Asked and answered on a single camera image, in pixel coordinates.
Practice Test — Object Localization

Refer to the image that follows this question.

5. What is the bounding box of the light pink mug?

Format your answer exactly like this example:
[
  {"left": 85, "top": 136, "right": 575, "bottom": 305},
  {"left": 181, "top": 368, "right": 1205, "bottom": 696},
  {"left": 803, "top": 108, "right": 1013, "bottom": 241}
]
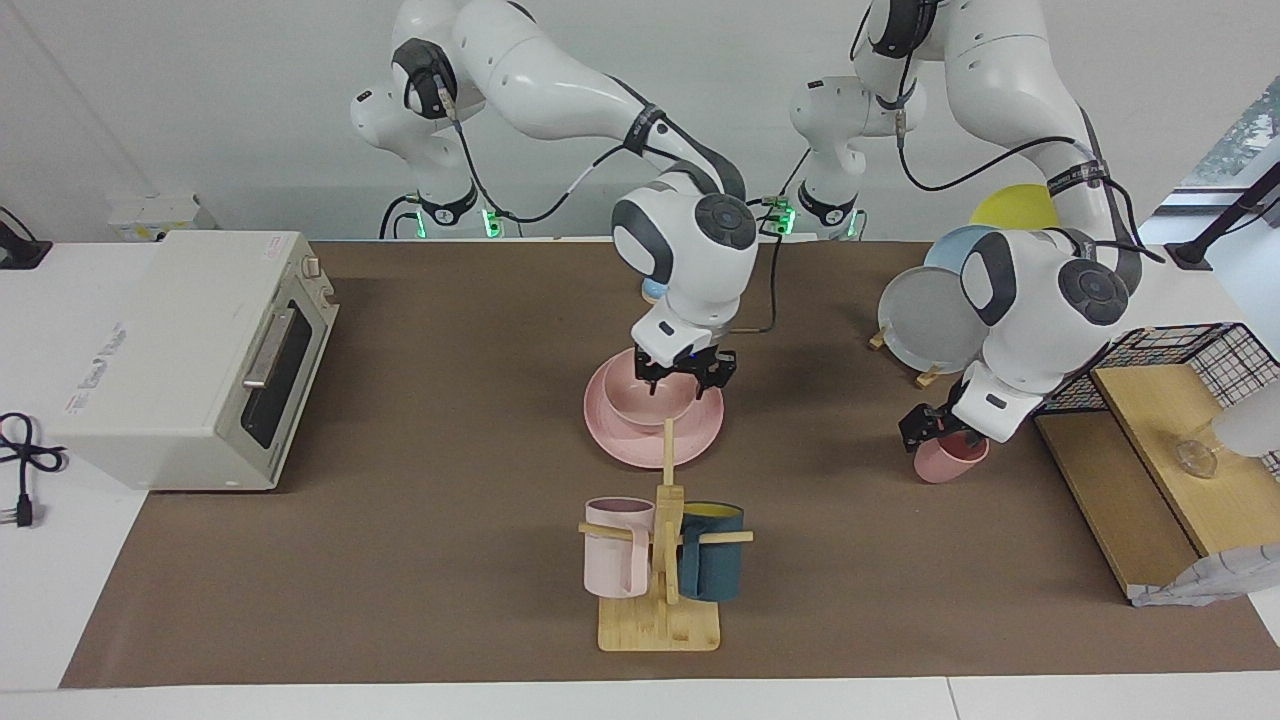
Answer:
[{"left": 584, "top": 497, "right": 657, "bottom": 599}]

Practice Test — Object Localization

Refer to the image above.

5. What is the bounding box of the black wire basket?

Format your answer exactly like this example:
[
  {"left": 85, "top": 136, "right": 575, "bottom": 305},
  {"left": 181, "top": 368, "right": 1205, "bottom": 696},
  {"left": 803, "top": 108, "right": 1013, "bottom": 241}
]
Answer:
[{"left": 1035, "top": 322, "right": 1280, "bottom": 481}]

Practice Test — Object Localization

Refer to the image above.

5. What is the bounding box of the clear glass cup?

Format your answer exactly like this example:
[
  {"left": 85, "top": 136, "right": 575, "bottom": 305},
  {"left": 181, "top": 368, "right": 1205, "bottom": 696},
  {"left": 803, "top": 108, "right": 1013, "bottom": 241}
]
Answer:
[{"left": 1172, "top": 425, "right": 1221, "bottom": 479}]

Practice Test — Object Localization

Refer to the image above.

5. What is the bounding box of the crumpled white paper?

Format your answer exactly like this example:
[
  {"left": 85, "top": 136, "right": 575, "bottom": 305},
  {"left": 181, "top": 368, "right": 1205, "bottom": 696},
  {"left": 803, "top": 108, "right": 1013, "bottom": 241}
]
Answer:
[{"left": 1130, "top": 543, "right": 1280, "bottom": 608}]

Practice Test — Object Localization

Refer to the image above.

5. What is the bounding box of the grey plate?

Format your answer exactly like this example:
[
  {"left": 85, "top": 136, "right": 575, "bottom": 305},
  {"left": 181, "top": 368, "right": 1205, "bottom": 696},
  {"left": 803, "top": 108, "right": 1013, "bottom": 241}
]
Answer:
[{"left": 878, "top": 266, "right": 991, "bottom": 373}]

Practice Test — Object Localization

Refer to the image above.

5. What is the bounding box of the white toaster oven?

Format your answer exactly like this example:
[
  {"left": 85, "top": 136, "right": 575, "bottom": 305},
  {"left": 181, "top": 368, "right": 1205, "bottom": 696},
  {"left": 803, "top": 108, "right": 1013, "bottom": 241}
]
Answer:
[{"left": 45, "top": 230, "right": 341, "bottom": 493}]

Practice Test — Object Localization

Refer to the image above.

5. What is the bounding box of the pink bowl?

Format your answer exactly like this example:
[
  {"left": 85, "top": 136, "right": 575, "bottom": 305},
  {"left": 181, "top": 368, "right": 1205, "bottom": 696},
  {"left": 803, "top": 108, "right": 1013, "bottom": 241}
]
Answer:
[{"left": 603, "top": 347, "right": 698, "bottom": 426}]

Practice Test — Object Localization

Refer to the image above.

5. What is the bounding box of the black camera stand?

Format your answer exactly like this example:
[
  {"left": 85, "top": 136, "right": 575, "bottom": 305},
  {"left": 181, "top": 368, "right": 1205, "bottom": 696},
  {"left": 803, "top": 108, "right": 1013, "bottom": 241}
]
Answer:
[{"left": 1165, "top": 160, "right": 1280, "bottom": 271}]

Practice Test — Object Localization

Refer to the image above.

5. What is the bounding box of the light blue plate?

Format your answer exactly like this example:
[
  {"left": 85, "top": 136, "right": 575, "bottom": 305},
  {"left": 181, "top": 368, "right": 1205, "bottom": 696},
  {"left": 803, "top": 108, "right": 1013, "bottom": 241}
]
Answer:
[{"left": 922, "top": 224, "right": 1001, "bottom": 273}]

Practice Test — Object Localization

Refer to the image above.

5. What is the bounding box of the yellow plate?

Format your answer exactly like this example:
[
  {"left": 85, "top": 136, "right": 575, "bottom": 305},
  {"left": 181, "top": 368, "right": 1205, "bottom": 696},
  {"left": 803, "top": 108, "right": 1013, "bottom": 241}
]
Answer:
[{"left": 970, "top": 183, "right": 1061, "bottom": 231}]

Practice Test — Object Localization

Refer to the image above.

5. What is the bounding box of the dark teal mug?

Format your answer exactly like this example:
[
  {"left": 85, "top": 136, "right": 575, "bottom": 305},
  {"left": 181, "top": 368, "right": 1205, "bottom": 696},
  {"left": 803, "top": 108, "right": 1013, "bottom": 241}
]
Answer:
[{"left": 678, "top": 501, "right": 746, "bottom": 603}]

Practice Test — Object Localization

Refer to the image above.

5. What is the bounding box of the black base cable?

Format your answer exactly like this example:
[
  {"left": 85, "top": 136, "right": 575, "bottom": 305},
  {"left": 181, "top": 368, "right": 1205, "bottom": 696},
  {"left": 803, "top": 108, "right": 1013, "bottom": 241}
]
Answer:
[
  {"left": 760, "top": 150, "right": 813, "bottom": 236},
  {"left": 378, "top": 193, "right": 426, "bottom": 241}
]

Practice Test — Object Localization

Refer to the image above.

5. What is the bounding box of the pink handleless cup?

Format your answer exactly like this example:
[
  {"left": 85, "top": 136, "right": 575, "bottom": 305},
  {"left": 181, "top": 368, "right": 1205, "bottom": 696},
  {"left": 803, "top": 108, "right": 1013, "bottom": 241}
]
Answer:
[{"left": 913, "top": 432, "right": 991, "bottom": 485}]

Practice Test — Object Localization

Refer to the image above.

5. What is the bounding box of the brown table mat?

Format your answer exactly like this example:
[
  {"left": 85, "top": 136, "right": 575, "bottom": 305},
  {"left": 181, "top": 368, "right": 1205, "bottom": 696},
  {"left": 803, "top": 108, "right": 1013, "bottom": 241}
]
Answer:
[{"left": 60, "top": 240, "right": 1280, "bottom": 689}]

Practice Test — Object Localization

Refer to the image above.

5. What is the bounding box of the wooden stepped shelf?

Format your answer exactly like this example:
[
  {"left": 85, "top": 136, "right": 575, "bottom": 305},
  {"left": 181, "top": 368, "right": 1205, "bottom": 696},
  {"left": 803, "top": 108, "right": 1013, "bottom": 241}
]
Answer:
[{"left": 1033, "top": 362, "right": 1280, "bottom": 601}]

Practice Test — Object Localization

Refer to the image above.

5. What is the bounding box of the white wall socket box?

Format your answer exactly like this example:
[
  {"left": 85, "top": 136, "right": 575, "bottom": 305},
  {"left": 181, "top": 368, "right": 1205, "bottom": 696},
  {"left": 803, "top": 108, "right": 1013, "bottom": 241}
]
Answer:
[{"left": 108, "top": 193, "right": 216, "bottom": 243}]

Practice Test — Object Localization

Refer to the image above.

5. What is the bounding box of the translucent white container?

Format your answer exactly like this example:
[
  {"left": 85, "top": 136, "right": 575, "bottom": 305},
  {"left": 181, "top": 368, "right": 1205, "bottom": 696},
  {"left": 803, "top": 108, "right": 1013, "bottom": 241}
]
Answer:
[{"left": 1212, "top": 383, "right": 1280, "bottom": 461}]

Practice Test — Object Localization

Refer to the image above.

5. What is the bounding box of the pink plate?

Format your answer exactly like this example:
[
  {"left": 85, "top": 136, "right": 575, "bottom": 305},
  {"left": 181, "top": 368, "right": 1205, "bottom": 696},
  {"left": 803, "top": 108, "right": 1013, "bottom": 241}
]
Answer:
[{"left": 584, "top": 346, "right": 725, "bottom": 469}]

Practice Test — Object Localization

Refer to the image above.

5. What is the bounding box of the black clamp base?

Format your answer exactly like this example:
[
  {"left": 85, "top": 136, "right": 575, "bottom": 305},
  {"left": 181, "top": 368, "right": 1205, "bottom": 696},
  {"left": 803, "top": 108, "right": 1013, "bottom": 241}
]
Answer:
[{"left": 0, "top": 207, "right": 53, "bottom": 271}]

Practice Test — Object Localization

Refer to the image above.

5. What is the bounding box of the wooden mug tree stand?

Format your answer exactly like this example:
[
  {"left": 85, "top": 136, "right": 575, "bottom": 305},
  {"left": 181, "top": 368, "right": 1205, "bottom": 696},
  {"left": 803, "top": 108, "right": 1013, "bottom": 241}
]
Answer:
[{"left": 578, "top": 418, "right": 754, "bottom": 653}]

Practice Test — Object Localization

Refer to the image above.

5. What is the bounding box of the black power cable with plug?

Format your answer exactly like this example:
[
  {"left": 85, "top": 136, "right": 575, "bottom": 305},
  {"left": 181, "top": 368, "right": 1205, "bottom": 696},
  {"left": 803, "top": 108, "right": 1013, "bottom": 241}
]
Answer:
[{"left": 0, "top": 412, "right": 69, "bottom": 529}]

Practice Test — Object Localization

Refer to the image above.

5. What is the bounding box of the wooden plate rack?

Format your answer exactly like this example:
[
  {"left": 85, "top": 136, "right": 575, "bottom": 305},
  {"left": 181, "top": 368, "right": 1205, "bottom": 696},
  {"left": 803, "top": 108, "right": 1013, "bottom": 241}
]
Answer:
[{"left": 867, "top": 322, "right": 946, "bottom": 389}]

